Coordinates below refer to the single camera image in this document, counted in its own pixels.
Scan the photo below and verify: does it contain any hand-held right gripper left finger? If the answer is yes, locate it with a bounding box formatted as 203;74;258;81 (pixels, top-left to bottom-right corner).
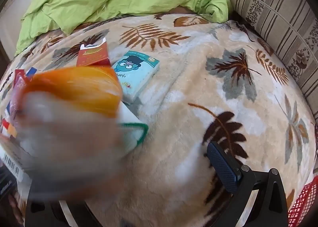
26;190;100;227

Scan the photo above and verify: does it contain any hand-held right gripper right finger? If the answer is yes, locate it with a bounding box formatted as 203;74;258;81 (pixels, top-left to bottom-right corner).
207;142;289;227

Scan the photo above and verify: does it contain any red cigarette box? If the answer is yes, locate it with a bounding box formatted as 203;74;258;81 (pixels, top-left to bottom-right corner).
76;38;111;67

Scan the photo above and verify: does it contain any white box with barcode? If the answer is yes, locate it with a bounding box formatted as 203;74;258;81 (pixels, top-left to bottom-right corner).
0;139;33;184

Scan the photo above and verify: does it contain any red colourful wrapper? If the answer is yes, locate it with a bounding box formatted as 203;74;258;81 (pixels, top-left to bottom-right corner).
0;67;38;140

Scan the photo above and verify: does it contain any striped floral cushion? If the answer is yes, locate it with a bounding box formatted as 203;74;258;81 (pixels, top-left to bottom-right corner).
221;0;318;118

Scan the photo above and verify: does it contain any leaf printed blanket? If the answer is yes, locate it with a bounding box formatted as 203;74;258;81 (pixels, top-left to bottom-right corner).
0;15;317;227

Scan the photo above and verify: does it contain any orange cardboard box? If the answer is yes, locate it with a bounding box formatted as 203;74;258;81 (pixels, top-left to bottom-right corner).
17;65;125;203

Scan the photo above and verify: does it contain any white green-edged packet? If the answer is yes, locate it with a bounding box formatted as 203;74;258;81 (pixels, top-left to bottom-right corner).
117;100;149;154

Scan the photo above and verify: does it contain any light blue tissue pack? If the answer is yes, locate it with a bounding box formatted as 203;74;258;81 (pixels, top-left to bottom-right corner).
113;50;160;104

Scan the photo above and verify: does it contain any red plastic basket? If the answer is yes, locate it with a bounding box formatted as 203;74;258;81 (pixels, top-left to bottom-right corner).
288;175;318;227

